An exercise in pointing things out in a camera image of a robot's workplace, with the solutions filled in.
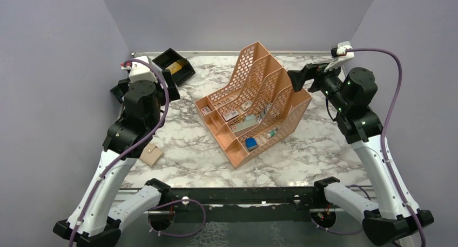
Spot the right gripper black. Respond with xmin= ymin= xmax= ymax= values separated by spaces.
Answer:
xmin=288 ymin=58 xmax=350 ymax=112

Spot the orange plastic desk organizer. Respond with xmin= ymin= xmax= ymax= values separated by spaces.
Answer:
xmin=194 ymin=42 xmax=312 ymax=169

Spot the black white card tray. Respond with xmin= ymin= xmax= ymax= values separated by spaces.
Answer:
xmin=152 ymin=48 xmax=196 ymax=86

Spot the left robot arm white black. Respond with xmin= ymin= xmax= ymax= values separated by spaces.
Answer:
xmin=52 ymin=70 xmax=180 ymax=246

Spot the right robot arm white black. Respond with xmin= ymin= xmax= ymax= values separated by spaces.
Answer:
xmin=288 ymin=64 xmax=434 ymax=246

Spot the gold card in tray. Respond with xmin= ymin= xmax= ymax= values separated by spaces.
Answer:
xmin=166 ymin=61 xmax=183 ymax=74

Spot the grey tape roll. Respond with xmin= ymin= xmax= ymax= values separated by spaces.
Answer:
xmin=260 ymin=103 xmax=272 ymax=119

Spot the grey stapler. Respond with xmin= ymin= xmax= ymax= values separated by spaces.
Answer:
xmin=231 ymin=115 xmax=258 ymax=136

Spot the red white small box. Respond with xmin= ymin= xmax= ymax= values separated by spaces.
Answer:
xmin=222 ymin=109 xmax=240 ymax=122

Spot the blue stamp box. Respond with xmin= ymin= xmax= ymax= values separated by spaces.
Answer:
xmin=245 ymin=137 xmax=259 ymax=152

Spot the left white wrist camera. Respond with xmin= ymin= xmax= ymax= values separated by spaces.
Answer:
xmin=120 ymin=56 xmax=161 ymax=83

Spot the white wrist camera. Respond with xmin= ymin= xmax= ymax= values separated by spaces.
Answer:
xmin=324 ymin=41 xmax=354 ymax=72
xmin=120 ymin=56 xmax=161 ymax=83

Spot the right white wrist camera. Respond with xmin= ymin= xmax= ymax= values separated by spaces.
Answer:
xmin=324 ymin=41 xmax=354 ymax=72

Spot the black metal base rail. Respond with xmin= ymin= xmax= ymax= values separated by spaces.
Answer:
xmin=148 ymin=181 xmax=336 ymax=229

